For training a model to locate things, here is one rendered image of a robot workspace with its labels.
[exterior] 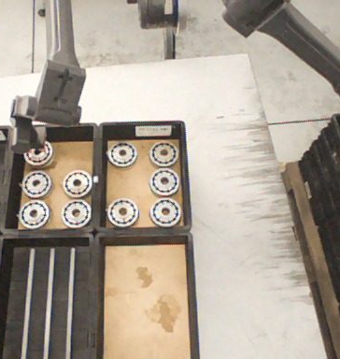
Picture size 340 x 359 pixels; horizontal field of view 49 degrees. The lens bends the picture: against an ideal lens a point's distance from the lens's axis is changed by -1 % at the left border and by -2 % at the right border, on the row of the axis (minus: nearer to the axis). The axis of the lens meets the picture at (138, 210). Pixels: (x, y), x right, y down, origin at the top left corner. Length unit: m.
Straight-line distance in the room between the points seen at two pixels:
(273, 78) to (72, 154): 1.75
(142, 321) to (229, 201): 0.57
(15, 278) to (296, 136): 1.91
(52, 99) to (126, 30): 2.25
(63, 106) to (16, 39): 2.34
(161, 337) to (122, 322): 0.13
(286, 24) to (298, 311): 0.96
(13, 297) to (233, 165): 0.95
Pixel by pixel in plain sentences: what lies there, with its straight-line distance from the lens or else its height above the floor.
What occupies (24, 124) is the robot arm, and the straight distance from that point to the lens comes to 1.17.
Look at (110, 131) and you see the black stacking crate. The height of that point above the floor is 0.89.
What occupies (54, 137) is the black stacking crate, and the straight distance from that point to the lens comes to 1.41.
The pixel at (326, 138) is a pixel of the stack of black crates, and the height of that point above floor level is 0.49.
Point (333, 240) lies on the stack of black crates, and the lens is 2.02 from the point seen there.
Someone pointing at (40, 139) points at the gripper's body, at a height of 0.98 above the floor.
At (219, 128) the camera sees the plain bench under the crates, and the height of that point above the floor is 0.70.
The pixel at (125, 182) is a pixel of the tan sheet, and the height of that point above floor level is 0.83.
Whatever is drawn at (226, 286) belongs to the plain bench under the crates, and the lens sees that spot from 1.36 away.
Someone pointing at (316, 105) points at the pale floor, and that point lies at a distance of 2.74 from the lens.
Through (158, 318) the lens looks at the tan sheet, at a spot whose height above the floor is 0.83.
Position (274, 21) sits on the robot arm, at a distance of 0.74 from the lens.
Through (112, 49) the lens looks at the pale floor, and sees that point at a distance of 2.85.
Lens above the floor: 2.01
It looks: 69 degrees down
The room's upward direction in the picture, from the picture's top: 5 degrees counter-clockwise
